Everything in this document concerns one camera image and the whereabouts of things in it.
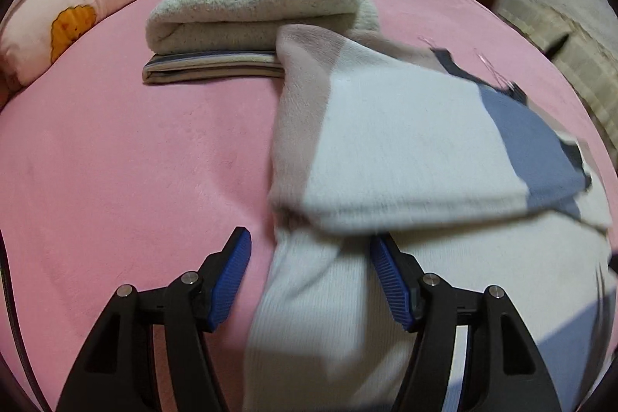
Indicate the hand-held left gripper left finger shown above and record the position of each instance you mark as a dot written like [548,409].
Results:
[231,281]

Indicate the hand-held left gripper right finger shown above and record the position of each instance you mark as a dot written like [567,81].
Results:
[392,281]

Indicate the striped knit sweater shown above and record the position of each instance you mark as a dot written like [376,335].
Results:
[386,141]

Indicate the pink bed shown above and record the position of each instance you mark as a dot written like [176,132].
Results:
[120,161]

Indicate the striped folded cloth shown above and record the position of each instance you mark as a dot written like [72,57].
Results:
[207,67]

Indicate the lace covered furniture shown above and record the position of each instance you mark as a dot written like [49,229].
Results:
[565,45]

